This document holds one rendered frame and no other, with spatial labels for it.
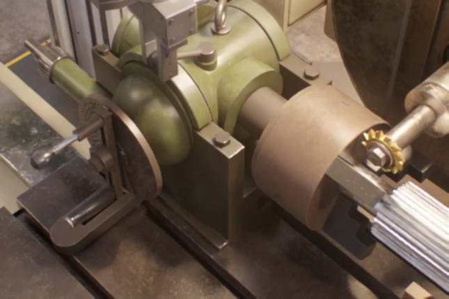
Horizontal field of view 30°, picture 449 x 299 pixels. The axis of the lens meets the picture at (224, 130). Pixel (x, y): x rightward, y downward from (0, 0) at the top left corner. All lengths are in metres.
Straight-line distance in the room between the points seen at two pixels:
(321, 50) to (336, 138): 2.02
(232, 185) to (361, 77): 0.33
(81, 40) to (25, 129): 0.58
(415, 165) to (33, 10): 2.37
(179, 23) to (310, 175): 0.27
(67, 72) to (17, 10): 2.03
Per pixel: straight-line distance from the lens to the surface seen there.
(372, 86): 1.44
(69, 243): 1.38
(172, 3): 1.08
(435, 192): 1.99
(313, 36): 3.21
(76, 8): 2.37
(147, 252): 1.38
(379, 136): 1.11
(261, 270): 1.36
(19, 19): 3.36
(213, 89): 1.25
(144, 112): 1.24
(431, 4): 1.25
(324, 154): 1.14
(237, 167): 1.24
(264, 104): 1.25
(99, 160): 1.26
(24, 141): 1.92
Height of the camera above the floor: 2.16
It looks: 49 degrees down
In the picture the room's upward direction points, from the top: straight up
